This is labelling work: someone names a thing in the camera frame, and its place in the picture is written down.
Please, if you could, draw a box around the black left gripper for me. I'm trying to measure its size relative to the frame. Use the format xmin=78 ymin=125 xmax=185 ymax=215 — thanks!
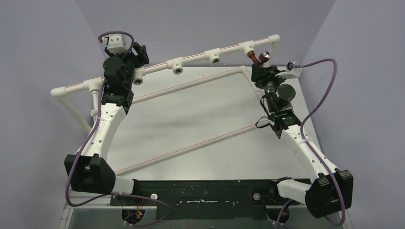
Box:
xmin=108 ymin=43 xmax=149 ymax=89

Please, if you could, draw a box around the white pipe frame with tees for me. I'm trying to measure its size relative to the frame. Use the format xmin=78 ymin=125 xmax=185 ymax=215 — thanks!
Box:
xmin=49 ymin=34 xmax=281 ymax=177

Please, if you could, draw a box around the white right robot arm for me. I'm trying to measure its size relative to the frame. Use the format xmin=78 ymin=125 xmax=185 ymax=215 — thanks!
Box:
xmin=251 ymin=64 xmax=353 ymax=218

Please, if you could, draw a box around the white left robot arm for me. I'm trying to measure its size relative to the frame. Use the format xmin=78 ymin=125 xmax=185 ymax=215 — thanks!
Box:
xmin=64 ymin=42 xmax=149 ymax=205

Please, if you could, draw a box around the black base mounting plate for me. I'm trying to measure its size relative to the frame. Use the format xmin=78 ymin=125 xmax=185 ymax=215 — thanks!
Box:
xmin=92 ymin=179 xmax=333 ymax=221

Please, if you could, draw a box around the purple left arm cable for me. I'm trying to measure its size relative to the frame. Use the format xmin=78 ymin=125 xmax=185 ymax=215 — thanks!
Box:
xmin=64 ymin=31 xmax=171 ymax=228

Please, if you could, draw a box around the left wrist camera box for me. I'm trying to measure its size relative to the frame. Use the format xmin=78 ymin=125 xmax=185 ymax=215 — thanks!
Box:
xmin=101 ymin=33 xmax=128 ymax=54

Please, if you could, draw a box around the aluminium rail frame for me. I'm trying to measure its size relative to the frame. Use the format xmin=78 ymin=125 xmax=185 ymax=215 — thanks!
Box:
xmin=58 ymin=189 xmax=349 ymax=229

